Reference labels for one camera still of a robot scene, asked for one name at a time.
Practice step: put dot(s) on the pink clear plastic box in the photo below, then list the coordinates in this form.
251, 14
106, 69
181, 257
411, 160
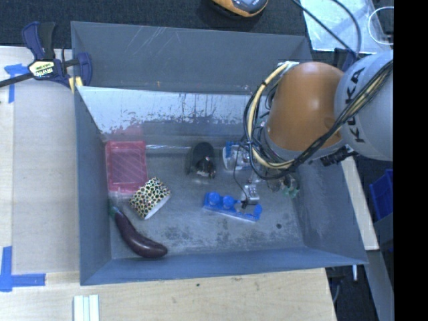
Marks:
126, 166

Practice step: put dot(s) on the purple toy eggplant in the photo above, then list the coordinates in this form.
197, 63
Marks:
137, 239

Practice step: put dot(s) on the grey metal bin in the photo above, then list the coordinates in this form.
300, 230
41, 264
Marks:
187, 59

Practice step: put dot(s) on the blue plastic toy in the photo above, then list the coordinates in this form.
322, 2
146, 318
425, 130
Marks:
222, 204

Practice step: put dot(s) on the black rounded object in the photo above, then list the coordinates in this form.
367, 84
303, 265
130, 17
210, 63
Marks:
200, 160

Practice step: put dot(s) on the black cylinder on white bracket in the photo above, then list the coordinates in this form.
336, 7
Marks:
335, 156

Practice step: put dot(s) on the blue and white plastic object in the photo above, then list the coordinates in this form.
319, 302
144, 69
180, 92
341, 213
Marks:
232, 157

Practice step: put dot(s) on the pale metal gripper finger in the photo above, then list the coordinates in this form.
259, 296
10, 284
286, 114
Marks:
251, 194

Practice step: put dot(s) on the pale wood board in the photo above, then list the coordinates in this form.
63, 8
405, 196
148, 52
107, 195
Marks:
43, 179

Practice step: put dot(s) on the leopard print tape roll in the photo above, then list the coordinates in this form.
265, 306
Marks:
149, 197

